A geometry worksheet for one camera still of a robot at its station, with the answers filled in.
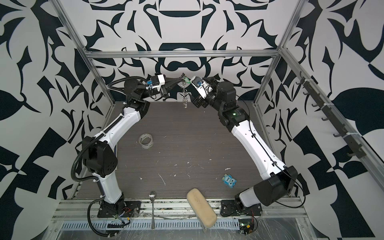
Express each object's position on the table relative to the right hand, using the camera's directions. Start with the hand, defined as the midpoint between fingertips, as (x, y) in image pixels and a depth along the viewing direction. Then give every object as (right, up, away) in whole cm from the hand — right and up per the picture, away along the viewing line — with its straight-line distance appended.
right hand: (199, 82), depth 67 cm
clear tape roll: (-33, -31, +31) cm, 55 cm away
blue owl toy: (+17, -49, +15) cm, 54 cm away
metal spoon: (-23, -55, +10) cm, 61 cm away
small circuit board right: (+22, -66, +4) cm, 70 cm away
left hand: (-7, +3, -6) cm, 10 cm away
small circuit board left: (-39, -67, +6) cm, 78 cm away
